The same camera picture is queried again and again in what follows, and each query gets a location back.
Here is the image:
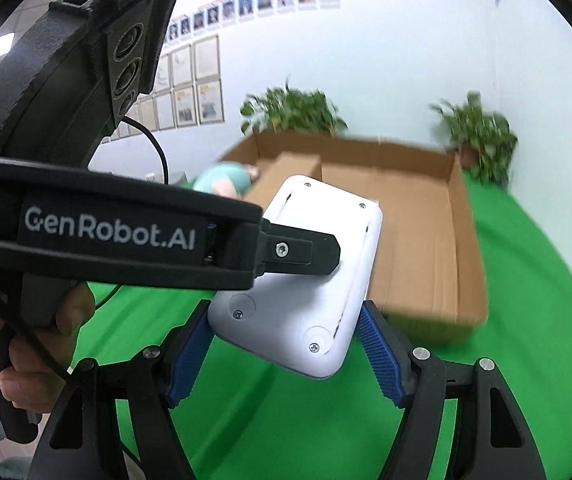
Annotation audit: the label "black cable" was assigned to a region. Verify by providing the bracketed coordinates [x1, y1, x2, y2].
[93, 115, 171, 311]

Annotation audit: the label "framed certificates on wall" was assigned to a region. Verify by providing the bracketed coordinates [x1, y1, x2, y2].
[126, 36, 225, 132]

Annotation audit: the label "white plastic device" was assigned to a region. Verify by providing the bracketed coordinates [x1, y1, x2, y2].
[208, 176, 383, 379]

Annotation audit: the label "left potted green plant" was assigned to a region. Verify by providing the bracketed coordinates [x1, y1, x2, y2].
[239, 81, 348, 138]

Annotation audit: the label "right potted green plant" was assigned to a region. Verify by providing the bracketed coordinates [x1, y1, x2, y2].
[429, 90, 518, 190]

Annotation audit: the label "person's left hand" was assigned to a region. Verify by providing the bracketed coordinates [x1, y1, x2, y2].
[0, 282, 95, 414]

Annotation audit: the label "pink plush doll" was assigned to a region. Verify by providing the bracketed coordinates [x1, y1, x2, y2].
[193, 162, 260, 198]

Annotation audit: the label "potted green plant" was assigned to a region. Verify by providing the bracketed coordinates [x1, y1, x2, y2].
[429, 90, 518, 190]
[239, 81, 348, 138]

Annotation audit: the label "portrait photo row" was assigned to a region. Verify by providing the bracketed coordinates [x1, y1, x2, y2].
[163, 0, 340, 44]

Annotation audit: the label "large open cardboard box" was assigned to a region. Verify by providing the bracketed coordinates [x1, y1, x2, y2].
[222, 131, 488, 344]

